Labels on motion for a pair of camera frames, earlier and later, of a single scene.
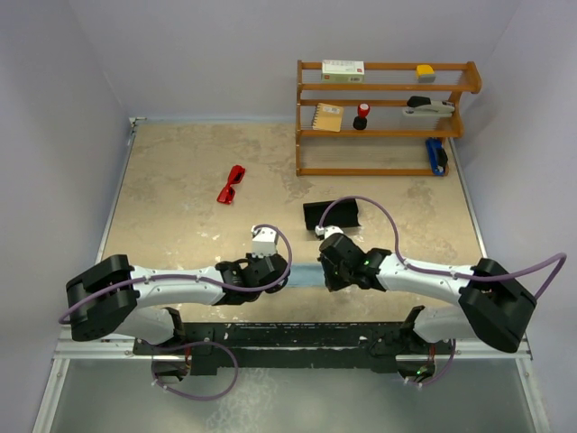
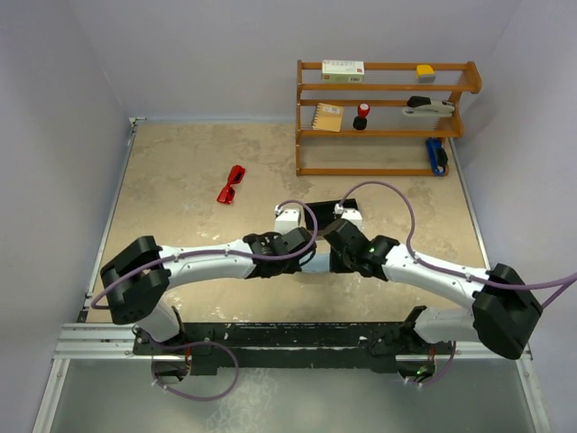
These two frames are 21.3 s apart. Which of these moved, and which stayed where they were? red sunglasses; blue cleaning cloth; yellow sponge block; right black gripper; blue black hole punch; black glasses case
Moved: blue cleaning cloth; right black gripper
Stayed: yellow sponge block; red sunglasses; blue black hole punch; black glasses case
